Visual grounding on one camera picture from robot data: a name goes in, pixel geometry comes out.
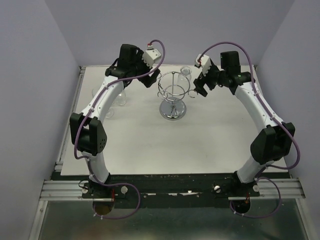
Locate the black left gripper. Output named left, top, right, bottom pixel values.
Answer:
left=130, top=50, right=160, bottom=88

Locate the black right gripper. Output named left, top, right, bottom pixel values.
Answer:
left=192, top=61, right=227, bottom=97

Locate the clear wine glass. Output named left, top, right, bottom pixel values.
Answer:
left=91, top=86, right=100, bottom=99
left=105, top=107, right=115, bottom=119
left=114, top=90, right=127, bottom=106
left=177, top=66, right=192, bottom=88

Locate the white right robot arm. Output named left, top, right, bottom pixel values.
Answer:
left=193, top=51, right=295, bottom=196

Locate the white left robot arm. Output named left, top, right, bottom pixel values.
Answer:
left=69, top=40, right=166, bottom=198

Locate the chrome wine glass rack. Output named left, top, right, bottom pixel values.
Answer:
left=157, top=70, right=193, bottom=121

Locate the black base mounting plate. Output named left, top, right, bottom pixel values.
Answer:
left=82, top=173, right=260, bottom=209

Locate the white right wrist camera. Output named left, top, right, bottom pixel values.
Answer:
left=194, top=53, right=212, bottom=77

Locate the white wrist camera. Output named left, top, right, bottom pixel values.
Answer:
left=142, top=48, right=162, bottom=69
left=194, top=53, right=212, bottom=77

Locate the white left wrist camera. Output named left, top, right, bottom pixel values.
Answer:
left=142, top=48, right=162, bottom=69

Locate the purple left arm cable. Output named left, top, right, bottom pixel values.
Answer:
left=73, top=39, right=166, bottom=221

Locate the left aluminium frame rail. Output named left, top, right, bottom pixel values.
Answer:
left=40, top=66, right=86, bottom=194

